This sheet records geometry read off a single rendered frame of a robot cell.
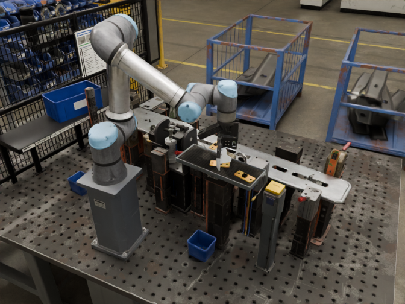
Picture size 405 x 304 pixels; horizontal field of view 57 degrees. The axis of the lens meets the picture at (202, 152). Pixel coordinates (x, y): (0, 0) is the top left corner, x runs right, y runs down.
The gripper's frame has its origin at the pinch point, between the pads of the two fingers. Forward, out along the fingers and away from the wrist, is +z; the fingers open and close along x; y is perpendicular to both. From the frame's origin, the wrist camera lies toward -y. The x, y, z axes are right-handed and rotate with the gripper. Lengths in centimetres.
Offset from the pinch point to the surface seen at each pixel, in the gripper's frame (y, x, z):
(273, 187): 22.9, -12.4, 1.9
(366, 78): 124, 265, 61
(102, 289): -55, -20, 72
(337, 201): 52, 3, 17
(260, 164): 17.4, 9.9, 6.8
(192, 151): -13.0, 7.7, 2.0
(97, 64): -93, 94, -2
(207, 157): -5.7, 4.5, 2.0
